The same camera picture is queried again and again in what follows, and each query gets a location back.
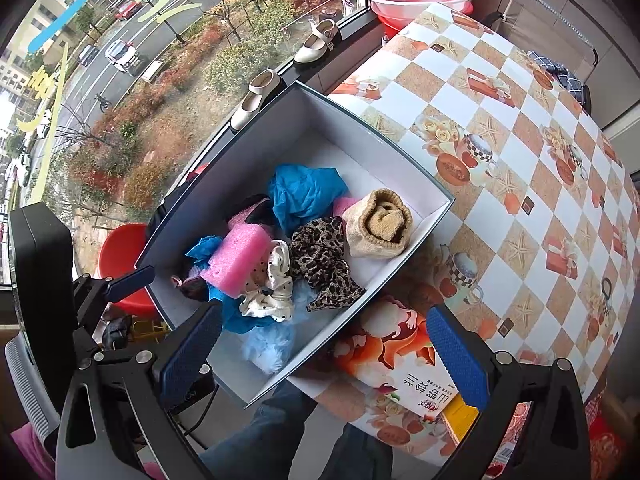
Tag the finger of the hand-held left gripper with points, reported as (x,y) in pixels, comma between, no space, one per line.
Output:
(131,280)

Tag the beige knitted sock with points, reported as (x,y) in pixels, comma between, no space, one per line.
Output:
(380,225)

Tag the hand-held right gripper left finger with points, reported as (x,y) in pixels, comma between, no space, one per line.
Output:
(190,355)

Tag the white polka dot scrunchie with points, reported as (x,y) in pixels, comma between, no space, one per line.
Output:
(272,280)

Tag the black and pink sock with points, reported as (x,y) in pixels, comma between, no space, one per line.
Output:
(255,210)

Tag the person's maroon garment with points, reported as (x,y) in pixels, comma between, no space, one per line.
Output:
(30,450)

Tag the light blue fluffy scrunchie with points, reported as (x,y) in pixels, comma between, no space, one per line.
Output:
(270,350)

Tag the pink sponge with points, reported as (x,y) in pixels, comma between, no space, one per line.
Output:
(237,260)

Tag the red plastic stool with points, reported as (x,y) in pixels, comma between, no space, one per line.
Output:
(122,255)

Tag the leopard print scrunchie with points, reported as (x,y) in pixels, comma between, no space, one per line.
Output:
(320,255)

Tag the orange flower print box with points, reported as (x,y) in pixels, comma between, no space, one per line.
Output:
(395,355)

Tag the dark pink cloth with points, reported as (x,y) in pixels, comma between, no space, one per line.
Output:
(342,206)

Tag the red patterned cardboard box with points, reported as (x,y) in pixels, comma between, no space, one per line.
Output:
(457,417)

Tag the person's legs in jeans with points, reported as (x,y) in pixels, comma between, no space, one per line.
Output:
(270,435)

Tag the red plastic basin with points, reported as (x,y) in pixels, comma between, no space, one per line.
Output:
(395,27)

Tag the folding chair plaid cloth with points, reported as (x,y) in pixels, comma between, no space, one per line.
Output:
(540,25)

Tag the red gold patterned cushion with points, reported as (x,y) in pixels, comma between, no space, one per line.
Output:
(602,450)

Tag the pink translucent basin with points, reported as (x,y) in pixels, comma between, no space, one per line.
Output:
(390,7)

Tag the yellow plastic toy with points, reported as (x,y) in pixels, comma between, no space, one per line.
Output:
(150,331)

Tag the checkered patterned tablecloth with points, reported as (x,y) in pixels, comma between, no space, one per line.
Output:
(540,200)

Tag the dark plaid cloth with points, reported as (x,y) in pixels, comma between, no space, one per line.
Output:
(562,77)

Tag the blue cloth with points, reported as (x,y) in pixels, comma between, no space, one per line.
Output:
(202,250)
(305,190)

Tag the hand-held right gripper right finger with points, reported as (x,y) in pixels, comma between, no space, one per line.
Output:
(457,355)

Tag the grey storage box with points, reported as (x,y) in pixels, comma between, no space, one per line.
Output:
(325,125)

